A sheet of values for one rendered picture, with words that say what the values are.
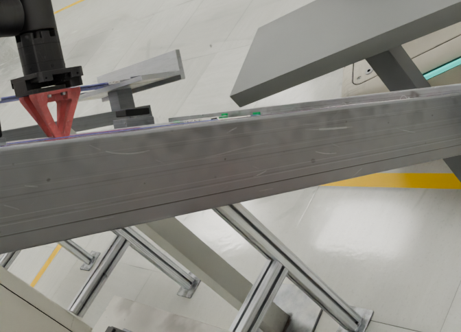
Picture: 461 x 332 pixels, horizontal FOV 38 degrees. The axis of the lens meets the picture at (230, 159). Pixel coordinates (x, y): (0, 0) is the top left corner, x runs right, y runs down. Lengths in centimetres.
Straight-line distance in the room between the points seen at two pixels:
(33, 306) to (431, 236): 111
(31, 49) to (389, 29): 65
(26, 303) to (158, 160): 157
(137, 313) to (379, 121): 66
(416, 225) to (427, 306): 25
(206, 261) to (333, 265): 39
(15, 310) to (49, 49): 118
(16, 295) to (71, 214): 157
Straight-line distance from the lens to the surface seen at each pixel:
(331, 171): 56
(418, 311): 163
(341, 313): 163
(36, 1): 94
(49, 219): 42
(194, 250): 161
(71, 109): 94
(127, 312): 118
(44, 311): 202
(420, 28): 125
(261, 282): 148
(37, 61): 93
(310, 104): 97
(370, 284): 174
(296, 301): 185
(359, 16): 137
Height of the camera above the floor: 121
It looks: 28 degrees down
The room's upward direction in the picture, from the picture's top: 46 degrees counter-clockwise
